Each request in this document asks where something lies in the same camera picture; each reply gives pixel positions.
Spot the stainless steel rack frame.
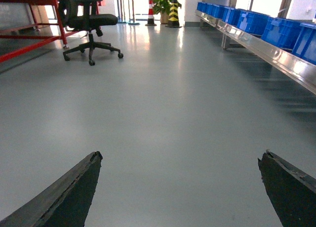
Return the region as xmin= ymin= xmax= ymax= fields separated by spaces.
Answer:
xmin=195 ymin=0 xmax=316 ymax=94

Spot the red metal table frame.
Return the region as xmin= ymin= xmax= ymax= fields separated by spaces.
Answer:
xmin=0 ymin=0 xmax=107 ymax=64

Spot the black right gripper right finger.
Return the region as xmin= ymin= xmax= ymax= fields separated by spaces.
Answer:
xmin=258 ymin=151 xmax=316 ymax=227

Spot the black office chair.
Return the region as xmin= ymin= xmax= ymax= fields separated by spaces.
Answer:
xmin=58 ymin=0 xmax=123 ymax=66

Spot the black yellow traffic cone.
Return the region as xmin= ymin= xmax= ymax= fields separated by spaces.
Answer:
xmin=166 ymin=0 xmax=182 ymax=28

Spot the red white traffic cone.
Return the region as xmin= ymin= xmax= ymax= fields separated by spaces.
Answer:
xmin=145 ymin=0 xmax=156 ymax=27

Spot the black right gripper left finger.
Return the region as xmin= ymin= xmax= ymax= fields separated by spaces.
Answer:
xmin=0 ymin=151 xmax=103 ymax=227

